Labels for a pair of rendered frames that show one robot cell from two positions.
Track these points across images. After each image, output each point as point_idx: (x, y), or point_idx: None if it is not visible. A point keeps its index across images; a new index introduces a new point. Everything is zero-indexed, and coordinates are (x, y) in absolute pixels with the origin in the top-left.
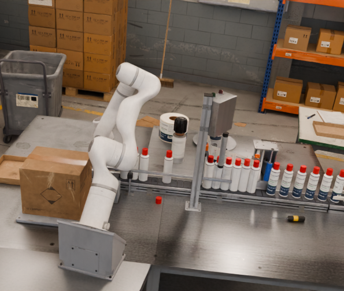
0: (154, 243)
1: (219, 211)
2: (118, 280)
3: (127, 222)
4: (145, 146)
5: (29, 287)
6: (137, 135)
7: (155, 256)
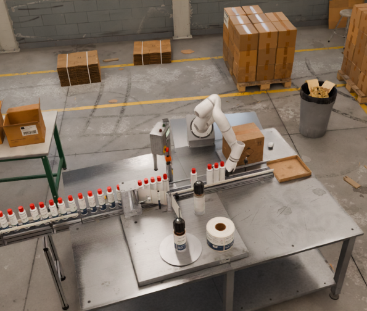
0: (179, 157)
1: None
2: (184, 138)
3: (200, 162)
4: (238, 230)
5: (214, 126)
6: (256, 243)
7: (174, 152)
